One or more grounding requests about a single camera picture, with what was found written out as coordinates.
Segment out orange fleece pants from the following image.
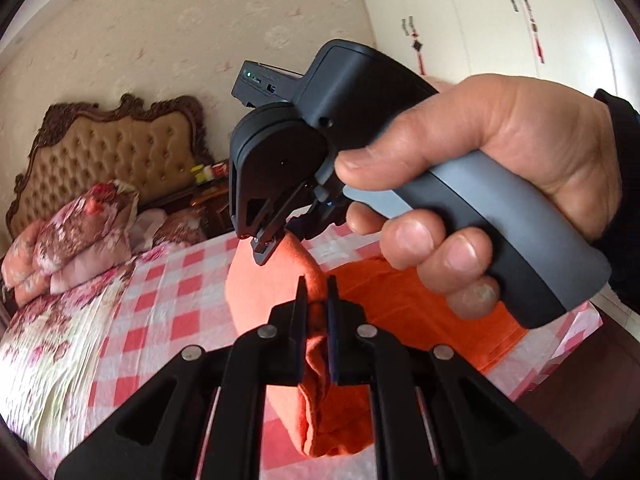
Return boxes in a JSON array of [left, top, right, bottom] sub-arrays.
[[226, 236, 526, 458]]

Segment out dark sleeve right forearm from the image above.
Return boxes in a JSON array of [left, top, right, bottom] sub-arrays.
[[594, 89, 639, 313]]

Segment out person's right hand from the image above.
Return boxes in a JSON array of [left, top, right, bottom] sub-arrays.
[[335, 75, 622, 318]]

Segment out dark wooden nightstand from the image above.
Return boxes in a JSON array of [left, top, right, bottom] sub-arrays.
[[139, 159, 237, 241]]

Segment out red white checkered plastic sheet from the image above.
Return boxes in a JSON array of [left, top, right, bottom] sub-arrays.
[[86, 234, 602, 479]]

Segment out floral pink bed sheet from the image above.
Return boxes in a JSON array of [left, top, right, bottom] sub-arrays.
[[1, 243, 198, 479]]

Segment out floral pink folded quilt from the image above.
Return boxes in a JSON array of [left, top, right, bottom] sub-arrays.
[[1, 180, 139, 308]]

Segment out tufted tan carved headboard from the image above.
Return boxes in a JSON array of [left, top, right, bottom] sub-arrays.
[[6, 93, 214, 238]]

